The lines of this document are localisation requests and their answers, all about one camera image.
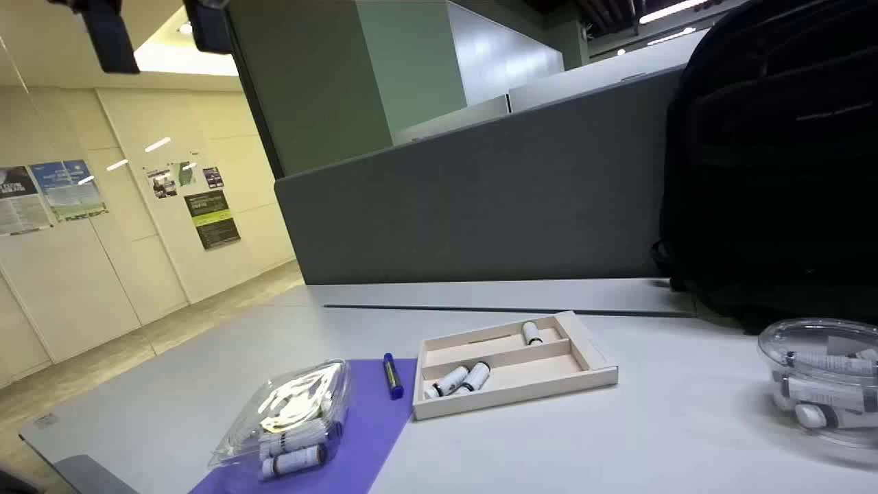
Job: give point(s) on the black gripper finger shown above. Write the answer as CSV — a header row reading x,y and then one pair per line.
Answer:
x,y
210,22
106,32

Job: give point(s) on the small green wall poster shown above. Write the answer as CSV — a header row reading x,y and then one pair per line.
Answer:
x,y
184,175

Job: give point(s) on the black backpack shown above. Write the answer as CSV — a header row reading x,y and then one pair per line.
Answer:
x,y
778,154

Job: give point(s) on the small photo wall poster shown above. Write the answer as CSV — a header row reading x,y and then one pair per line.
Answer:
x,y
163,186

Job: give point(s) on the black yellow wall poster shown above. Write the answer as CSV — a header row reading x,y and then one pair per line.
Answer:
x,y
206,205

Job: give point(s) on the blue marker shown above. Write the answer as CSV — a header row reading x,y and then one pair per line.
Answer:
x,y
394,375

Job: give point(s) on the wooden compartment tray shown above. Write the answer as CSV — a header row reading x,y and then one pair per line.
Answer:
x,y
510,369

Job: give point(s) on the blue green wall poster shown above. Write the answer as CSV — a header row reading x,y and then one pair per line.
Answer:
x,y
69,190

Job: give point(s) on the grey desk partition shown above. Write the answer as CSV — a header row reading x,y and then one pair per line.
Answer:
x,y
495,192

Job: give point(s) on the clear round plastic bowl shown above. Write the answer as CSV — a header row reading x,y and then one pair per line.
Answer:
x,y
825,386

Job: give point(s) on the black green wall poster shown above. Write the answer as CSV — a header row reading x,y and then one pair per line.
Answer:
x,y
218,234

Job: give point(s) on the purple mat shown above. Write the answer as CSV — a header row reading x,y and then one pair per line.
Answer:
x,y
361,428

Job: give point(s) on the clear plastic box container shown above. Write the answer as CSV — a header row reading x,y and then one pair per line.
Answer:
x,y
289,416

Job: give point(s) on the small dark photo poster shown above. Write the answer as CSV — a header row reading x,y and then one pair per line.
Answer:
x,y
213,177

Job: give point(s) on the grey blue wall poster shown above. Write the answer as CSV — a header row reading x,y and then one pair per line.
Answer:
x,y
16,198

